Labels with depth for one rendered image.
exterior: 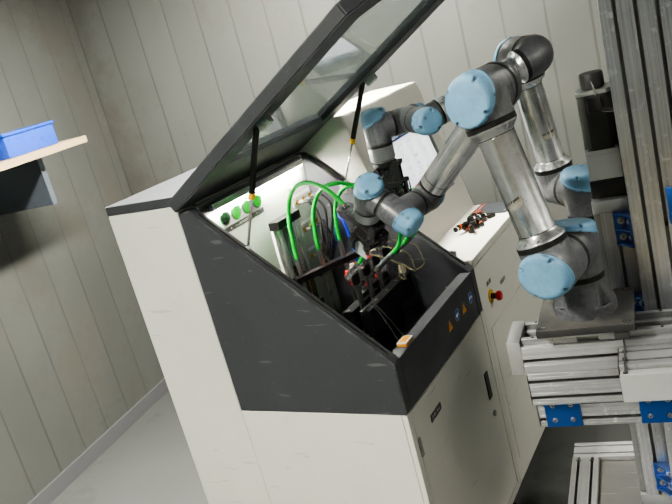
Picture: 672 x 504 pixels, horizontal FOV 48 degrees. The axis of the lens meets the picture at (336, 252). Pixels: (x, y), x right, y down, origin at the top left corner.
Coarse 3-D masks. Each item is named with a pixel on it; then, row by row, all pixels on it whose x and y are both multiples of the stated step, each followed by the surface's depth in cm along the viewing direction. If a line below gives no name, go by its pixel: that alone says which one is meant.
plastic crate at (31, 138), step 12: (12, 132) 329; (24, 132) 336; (36, 132) 343; (48, 132) 349; (0, 144) 326; (12, 144) 329; (24, 144) 335; (36, 144) 342; (48, 144) 348; (0, 156) 328; (12, 156) 328
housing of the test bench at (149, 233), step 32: (160, 192) 236; (128, 224) 234; (160, 224) 228; (128, 256) 239; (160, 256) 232; (160, 288) 237; (192, 288) 231; (160, 320) 243; (192, 320) 236; (160, 352) 248; (192, 352) 241; (192, 384) 246; (224, 384) 240; (192, 416) 252; (224, 416) 245; (192, 448) 258; (224, 448) 250; (224, 480) 256; (256, 480) 249
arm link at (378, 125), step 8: (368, 112) 216; (376, 112) 216; (384, 112) 218; (368, 120) 217; (376, 120) 216; (384, 120) 217; (392, 120) 218; (368, 128) 218; (376, 128) 217; (384, 128) 217; (392, 128) 218; (368, 136) 219; (376, 136) 218; (384, 136) 218; (392, 136) 221; (368, 144) 220; (376, 144) 218; (384, 144) 218
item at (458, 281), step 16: (448, 288) 251; (464, 288) 254; (432, 304) 241; (448, 304) 242; (432, 320) 230; (464, 320) 252; (416, 336) 220; (432, 336) 229; (448, 336) 240; (400, 352) 213; (416, 352) 219; (432, 352) 228; (448, 352) 239; (416, 368) 218; (432, 368) 227; (416, 384) 217; (416, 400) 216
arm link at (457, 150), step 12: (516, 72) 171; (456, 132) 187; (444, 144) 191; (456, 144) 187; (468, 144) 186; (444, 156) 191; (456, 156) 189; (468, 156) 189; (432, 168) 194; (444, 168) 192; (456, 168) 191; (420, 180) 199; (432, 180) 195; (444, 180) 194; (408, 192) 199; (420, 192) 198; (432, 192) 197; (444, 192) 198; (432, 204) 200
